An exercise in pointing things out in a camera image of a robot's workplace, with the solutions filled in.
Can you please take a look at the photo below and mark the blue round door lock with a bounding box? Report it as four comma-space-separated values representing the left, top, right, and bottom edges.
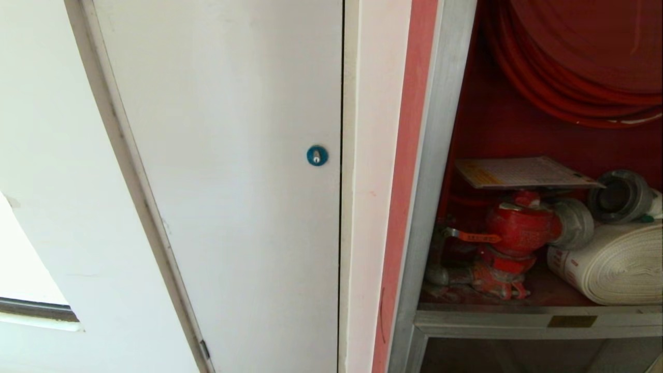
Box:
306, 145, 329, 167

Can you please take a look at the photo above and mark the white access panel door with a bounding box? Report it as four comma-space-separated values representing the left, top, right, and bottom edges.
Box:
91, 0, 344, 373

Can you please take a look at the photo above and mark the red fire hydrant cabinet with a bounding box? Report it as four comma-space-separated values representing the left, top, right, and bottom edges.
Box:
371, 0, 663, 373

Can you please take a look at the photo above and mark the red hydrant valve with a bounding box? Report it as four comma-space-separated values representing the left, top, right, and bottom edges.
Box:
425, 190, 595, 301

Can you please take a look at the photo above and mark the white inspection card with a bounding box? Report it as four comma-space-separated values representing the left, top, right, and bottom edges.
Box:
455, 156, 606, 190

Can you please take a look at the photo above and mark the orange ball valve handle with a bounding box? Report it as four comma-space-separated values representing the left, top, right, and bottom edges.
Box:
444, 228, 502, 244

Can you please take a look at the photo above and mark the red hose reel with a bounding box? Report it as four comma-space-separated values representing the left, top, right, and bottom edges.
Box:
484, 0, 663, 130

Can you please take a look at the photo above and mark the silver hose coupling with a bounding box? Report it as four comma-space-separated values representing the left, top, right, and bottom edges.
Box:
587, 169, 663, 224

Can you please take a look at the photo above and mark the white rolled fire hose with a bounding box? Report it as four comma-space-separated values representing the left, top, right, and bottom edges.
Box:
547, 221, 663, 306

